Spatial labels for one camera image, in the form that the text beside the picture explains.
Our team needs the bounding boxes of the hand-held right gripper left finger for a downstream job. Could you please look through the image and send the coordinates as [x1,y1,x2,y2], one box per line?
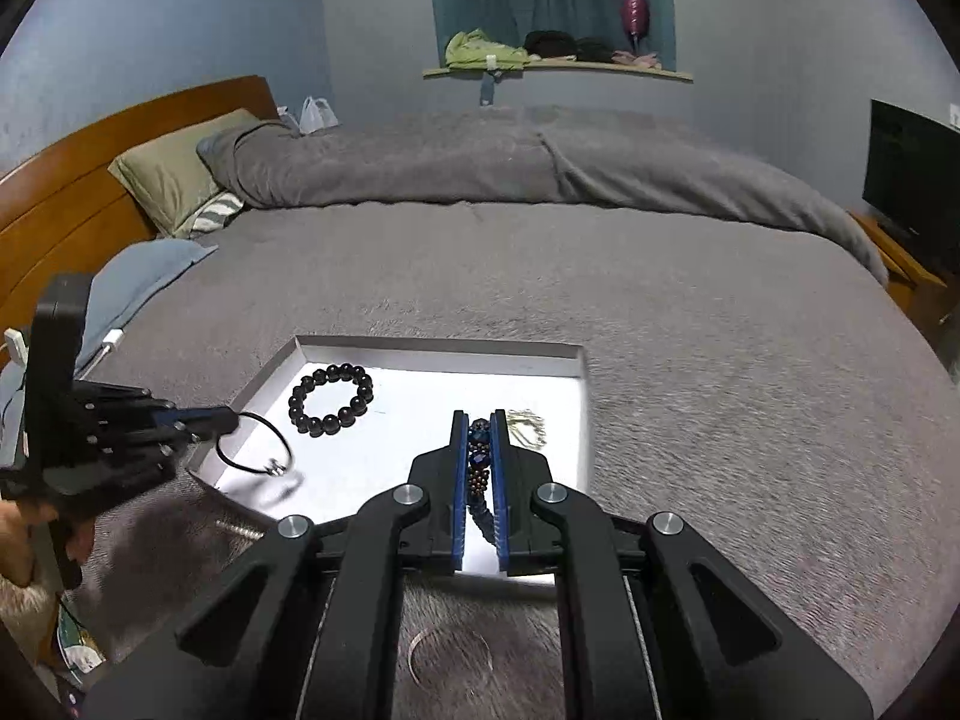
[82,410,470,720]

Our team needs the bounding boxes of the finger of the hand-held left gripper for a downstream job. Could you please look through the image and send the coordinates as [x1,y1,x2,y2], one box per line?
[75,381,241,434]
[77,426,227,490]

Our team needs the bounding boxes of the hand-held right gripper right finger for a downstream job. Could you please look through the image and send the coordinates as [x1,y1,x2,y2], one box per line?
[489,409,875,720]

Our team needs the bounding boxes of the blue bead bracelet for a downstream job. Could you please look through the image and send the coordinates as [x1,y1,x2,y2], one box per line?
[466,418,500,547]

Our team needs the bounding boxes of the black cord hair tie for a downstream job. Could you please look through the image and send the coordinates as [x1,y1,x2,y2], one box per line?
[216,412,295,476]

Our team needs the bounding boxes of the grey cardboard tray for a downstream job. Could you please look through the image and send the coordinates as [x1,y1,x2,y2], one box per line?
[186,335,590,578]

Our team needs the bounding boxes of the person's left forearm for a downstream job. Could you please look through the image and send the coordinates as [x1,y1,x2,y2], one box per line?
[0,577,62,665]

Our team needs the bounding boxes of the person's left hand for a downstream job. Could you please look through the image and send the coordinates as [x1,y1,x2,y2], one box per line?
[0,501,96,587]

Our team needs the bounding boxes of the gold pearl brooch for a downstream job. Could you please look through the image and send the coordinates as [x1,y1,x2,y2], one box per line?
[506,409,554,454]

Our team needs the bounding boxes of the blue-grey blanket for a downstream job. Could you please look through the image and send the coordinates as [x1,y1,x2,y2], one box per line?
[0,238,219,458]

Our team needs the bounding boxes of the striped pillow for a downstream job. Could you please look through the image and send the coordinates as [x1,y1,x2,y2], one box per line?
[187,191,245,234]

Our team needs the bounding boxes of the wooden headboard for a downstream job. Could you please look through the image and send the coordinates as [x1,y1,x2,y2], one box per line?
[0,75,280,370]

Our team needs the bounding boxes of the grey fleece bed blanket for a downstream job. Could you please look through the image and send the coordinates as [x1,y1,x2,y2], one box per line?
[71,199,960,720]

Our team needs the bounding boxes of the olive green pillow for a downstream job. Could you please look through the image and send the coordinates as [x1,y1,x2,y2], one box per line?
[109,109,260,238]

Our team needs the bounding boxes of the white plastic bag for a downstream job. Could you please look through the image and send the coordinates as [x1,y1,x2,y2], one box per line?
[298,96,339,135]

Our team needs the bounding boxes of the grey duvet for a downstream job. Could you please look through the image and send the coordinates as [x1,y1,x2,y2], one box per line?
[196,106,891,286]

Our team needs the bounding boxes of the wooden windowsill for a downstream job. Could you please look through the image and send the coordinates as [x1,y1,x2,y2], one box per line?
[422,62,695,84]

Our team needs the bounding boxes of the light green cloth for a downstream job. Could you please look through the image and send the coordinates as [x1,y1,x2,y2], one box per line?
[445,29,530,71]

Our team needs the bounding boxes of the black cloth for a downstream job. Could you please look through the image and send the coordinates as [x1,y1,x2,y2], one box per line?
[523,30,616,64]

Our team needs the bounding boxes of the wooden television stand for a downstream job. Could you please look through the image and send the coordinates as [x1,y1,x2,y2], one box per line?
[847,211,950,317]

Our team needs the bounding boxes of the pink balloon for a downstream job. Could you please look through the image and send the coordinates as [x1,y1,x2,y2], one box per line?
[619,0,650,50]

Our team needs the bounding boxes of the black television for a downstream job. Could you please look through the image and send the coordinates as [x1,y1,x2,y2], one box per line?
[862,98,960,275]

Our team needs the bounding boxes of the black bead bracelet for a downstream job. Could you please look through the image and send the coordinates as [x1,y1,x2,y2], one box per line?
[289,364,374,438]

